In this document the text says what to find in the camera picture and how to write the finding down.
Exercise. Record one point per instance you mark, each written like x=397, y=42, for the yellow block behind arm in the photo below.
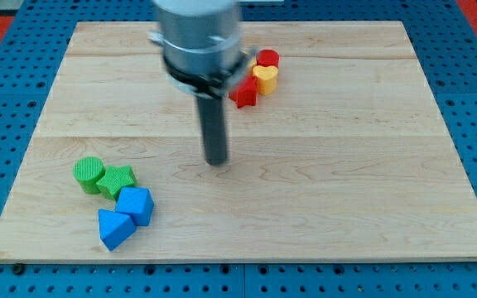
x=251, y=64

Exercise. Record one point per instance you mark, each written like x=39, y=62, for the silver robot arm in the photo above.
x=202, y=45

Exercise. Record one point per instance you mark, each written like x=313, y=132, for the blue cube block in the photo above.
x=137, y=203

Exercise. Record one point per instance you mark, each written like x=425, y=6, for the blue triangle block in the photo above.
x=114, y=228

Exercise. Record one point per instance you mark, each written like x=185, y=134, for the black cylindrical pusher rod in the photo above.
x=213, y=130

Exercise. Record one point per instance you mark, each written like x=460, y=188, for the red star block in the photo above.
x=245, y=94

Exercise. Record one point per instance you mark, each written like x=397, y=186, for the yellow heart block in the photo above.
x=266, y=78

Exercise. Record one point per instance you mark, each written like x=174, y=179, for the red cylinder block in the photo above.
x=268, y=57

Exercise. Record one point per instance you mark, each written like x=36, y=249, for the wooden board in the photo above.
x=348, y=160

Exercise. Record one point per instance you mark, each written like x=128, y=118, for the green star block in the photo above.
x=114, y=179

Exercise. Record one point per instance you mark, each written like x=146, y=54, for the green cylinder block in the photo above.
x=87, y=171

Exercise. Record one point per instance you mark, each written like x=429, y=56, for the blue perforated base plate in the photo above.
x=444, y=35

